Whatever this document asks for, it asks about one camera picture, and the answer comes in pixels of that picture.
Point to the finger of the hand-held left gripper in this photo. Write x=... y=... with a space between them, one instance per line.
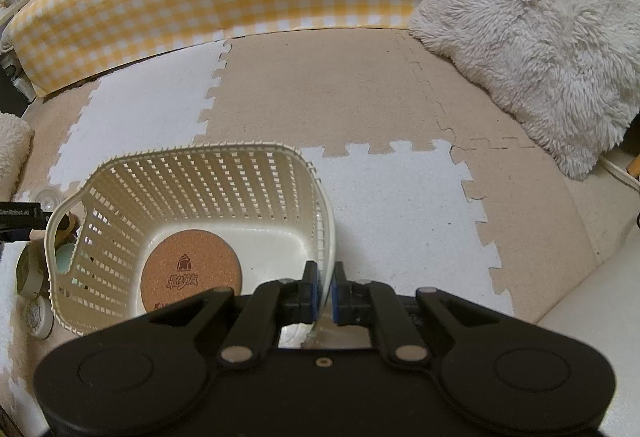
x=15 y=235

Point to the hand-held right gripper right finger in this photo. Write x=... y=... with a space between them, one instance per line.
x=335 y=302

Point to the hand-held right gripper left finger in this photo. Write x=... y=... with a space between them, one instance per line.
x=314 y=302

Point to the teal round container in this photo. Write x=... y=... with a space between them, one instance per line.
x=64 y=261

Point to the cream plastic lattice basket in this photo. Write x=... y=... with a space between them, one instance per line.
x=200 y=187

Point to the clear round plastic lid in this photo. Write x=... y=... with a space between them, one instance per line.
x=50 y=198

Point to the olive tape roll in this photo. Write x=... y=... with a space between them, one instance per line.
x=24 y=274

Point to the cream fluffy cushion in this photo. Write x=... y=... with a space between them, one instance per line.
x=12 y=152

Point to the white foam puzzle mat tile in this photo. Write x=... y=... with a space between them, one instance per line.
x=400 y=217
x=145 y=107

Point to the round cork coaster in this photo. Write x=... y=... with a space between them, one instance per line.
x=192 y=267

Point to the beige foam puzzle mat tile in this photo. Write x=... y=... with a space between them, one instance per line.
x=320 y=92
x=530 y=227

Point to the white fluffy pillow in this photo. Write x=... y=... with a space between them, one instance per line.
x=530 y=32

